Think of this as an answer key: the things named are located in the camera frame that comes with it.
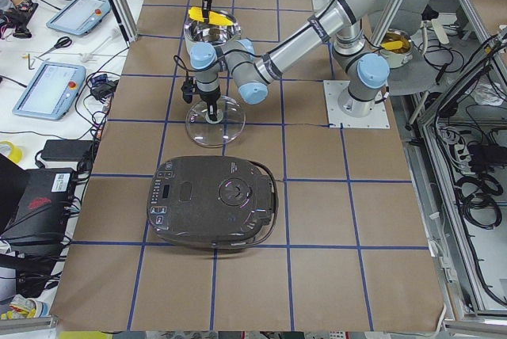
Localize yellow plastic corn cob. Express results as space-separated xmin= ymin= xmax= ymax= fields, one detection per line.
xmin=188 ymin=6 xmax=234 ymax=26

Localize glass pot lid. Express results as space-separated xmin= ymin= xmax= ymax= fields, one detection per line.
xmin=185 ymin=96 xmax=246 ymax=147

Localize pale green electric pot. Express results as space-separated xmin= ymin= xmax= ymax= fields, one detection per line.
xmin=184 ymin=10 xmax=242 ymax=53

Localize black rice cooker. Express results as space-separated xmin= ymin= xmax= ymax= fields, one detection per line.
xmin=147 ymin=155 xmax=278 ymax=249

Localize far blue teach pendant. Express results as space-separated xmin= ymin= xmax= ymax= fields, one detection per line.
xmin=46 ymin=0 xmax=111 ymax=36

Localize blue teach pendant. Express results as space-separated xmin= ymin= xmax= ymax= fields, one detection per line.
xmin=46 ymin=0 xmax=111 ymax=36
xmin=13 ymin=61 xmax=86 ymax=120

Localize black scissors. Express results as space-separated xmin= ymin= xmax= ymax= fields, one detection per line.
xmin=39 ymin=36 xmax=73 ymax=57

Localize black power adapter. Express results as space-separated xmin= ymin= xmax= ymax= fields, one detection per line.
xmin=35 ymin=139 xmax=93 ymax=168

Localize near blue teach pendant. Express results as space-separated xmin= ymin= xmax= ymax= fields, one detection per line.
xmin=13 ymin=61 xmax=86 ymax=120

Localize steel bowl on chair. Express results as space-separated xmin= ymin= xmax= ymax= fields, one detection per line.
xmin=380 ymin=29 xmax=413 ymax=69

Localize black laptop computer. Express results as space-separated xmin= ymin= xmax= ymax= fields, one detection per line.
xmin=1 ymin=155 xmax=77 ymax=253

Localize yellow tape roll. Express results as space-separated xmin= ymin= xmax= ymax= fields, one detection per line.
xmin=0 ymin=141 xmax=23 ymax=164

